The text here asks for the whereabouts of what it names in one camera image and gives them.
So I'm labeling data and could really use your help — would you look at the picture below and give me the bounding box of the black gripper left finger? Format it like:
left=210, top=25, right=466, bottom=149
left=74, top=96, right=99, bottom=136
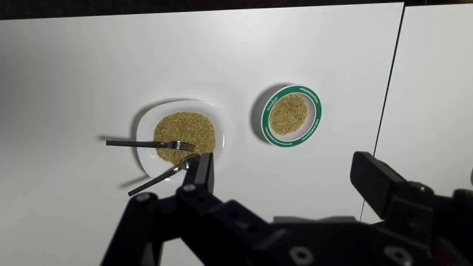
left=180, top=154, right=214, bottom=192

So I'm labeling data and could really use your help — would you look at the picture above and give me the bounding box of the metal spoon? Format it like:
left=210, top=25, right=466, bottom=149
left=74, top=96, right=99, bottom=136
left=127, top=155, right=198, bottom=197

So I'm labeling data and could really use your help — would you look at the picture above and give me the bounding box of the green rimmed round bowl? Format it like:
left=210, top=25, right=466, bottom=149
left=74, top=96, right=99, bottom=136
left=259, top=84, right=322, bottom=148

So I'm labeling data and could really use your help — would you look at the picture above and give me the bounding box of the white oval bowl with grains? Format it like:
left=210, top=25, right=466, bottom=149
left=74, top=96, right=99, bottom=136
left=133, top=99, right=228, bottom=178

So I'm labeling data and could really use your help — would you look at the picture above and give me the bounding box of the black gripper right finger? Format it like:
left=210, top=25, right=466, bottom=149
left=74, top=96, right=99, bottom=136
left=350, top=151, right=409, bottom=219

